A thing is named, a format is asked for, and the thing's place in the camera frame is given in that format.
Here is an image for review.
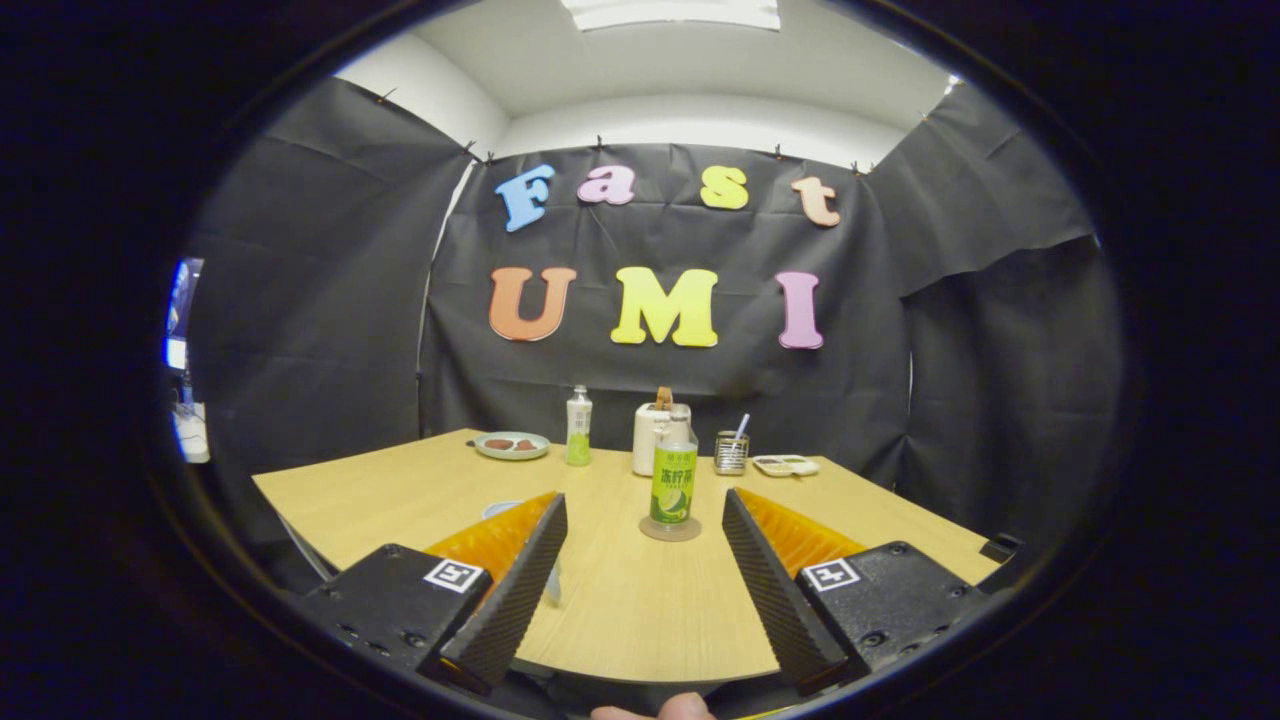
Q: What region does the pale green plate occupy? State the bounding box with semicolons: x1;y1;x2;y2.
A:
473;431;551;461

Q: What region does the wooden table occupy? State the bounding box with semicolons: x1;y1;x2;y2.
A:
252;428;1001;686

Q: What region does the large ceiling light panel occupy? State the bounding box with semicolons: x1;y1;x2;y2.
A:
558;0;783;32

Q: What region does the round brown coaster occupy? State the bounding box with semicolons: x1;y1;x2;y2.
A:
638;514;703;543

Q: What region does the green label juice bottle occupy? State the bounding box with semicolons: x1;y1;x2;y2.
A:
649;403;699;526

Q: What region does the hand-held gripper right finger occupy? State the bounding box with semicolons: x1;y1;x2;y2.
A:
722;488;991;696

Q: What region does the capped green label bottle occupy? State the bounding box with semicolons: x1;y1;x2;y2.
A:
565;385;594;468

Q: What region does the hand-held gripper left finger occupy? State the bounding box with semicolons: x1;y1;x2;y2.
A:
300;491;569;694

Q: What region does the white toaster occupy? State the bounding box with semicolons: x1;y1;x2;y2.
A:
632;402;693;478

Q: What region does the computer monitor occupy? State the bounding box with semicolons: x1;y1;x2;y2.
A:
163;257;211;464

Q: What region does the white cup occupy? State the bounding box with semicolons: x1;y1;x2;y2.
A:
482;499;564;608

